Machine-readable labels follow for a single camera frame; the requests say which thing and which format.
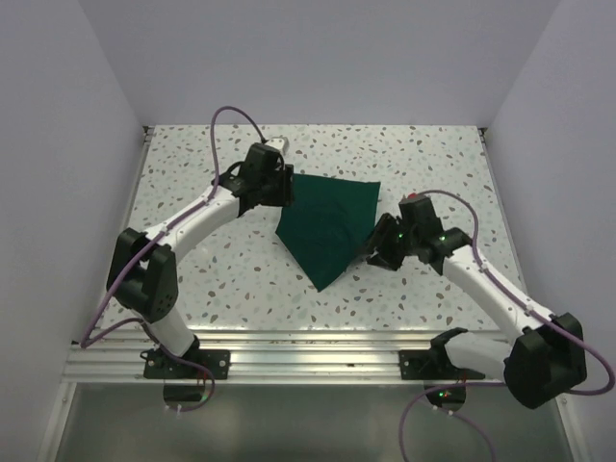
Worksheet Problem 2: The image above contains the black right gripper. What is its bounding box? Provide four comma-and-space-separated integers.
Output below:
354, 214, 419, 271

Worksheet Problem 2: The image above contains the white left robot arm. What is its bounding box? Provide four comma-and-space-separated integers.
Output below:
107, 137, 294, 378

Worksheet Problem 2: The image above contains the aluminium rail frame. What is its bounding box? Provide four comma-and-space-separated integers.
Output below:
38, 125, 577, 462

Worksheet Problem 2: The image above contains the green surgical cloth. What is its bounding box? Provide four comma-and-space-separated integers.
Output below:
276, 174, 380, 292

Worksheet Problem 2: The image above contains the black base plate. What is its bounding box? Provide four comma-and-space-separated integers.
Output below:
398, 349, 485, 381
140, 349, 231, 380

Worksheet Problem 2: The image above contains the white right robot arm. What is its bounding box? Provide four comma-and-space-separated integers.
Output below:
365, 194, 587, 409

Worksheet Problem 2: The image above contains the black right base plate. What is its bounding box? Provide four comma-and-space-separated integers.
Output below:
398, 349, 485, 381

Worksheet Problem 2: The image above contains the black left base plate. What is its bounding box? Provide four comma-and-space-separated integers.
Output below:
140, 349, 231, 380

